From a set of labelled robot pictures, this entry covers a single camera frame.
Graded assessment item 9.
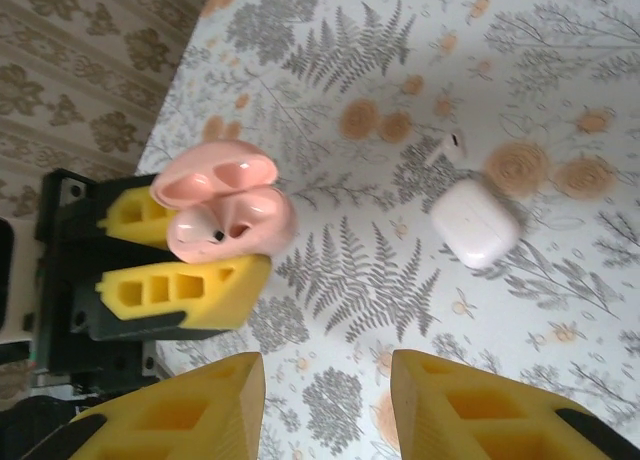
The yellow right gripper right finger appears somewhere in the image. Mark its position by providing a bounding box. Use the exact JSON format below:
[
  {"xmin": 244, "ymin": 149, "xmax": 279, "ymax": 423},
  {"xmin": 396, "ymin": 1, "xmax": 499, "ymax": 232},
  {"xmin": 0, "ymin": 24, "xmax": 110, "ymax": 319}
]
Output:
[{"xmin": 390, "ymin": 348, "xmax": 640, "ymax": 460}]

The white earbud charging case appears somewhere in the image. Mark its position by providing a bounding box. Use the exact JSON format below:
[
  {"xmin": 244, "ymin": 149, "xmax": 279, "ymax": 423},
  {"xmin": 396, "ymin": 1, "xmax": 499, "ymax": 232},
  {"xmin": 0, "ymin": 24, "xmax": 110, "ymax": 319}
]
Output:
[{"xmin": 432, "ymin": 177, "xmax": 521, "ymax": 269}]

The white wireless earbud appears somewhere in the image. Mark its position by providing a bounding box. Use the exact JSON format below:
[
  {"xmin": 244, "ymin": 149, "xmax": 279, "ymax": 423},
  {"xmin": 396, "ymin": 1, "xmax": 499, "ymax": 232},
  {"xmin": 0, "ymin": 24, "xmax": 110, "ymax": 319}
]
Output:
[{"xmin": 427, "ymin": 127, "xmax": 469, "ymax": 166}]

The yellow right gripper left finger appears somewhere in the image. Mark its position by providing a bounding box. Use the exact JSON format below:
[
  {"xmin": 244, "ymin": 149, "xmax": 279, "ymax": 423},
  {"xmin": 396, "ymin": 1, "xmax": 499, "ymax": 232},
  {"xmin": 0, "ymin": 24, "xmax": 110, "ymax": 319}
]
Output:
[{"xmin": 67, "ymin": 352, "xmax": 266, "ymax": 460}]

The pink earbud charging case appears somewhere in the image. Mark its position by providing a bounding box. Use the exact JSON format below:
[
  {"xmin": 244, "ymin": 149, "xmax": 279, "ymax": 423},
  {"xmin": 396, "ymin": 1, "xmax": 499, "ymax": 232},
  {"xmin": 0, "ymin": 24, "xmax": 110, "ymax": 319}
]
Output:
[{"xmin": 149, "ymin": 140, "xmax": 299, "ymax": 266}]

